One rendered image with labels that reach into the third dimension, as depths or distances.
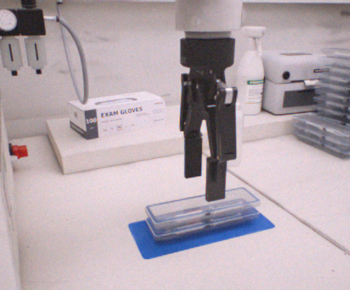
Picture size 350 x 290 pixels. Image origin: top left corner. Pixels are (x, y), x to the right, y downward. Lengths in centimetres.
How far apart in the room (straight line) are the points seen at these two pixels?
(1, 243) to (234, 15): 37
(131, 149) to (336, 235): 46
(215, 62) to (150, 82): 69
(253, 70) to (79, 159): 55
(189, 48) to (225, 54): 5
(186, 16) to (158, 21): 67
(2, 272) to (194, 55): 33
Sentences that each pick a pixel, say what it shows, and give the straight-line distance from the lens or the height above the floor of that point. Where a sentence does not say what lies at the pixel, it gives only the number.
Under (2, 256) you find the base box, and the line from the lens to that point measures 42.
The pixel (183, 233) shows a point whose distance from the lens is 55.
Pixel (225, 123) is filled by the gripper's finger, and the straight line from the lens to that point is 46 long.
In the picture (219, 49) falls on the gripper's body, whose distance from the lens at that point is 47.
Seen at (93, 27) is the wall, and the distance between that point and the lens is 108.
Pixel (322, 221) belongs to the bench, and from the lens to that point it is 66.
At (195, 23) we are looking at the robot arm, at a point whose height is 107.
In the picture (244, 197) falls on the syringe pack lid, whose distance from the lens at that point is 60.
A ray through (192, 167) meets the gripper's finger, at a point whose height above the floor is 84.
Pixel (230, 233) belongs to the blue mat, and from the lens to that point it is 59.
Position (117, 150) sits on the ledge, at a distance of 81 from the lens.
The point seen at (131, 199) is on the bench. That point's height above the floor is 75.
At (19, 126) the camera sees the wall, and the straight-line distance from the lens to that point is 109.
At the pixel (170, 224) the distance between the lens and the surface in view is 53.
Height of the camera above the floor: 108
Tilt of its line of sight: 21 degrees down
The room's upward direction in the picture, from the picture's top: straight up
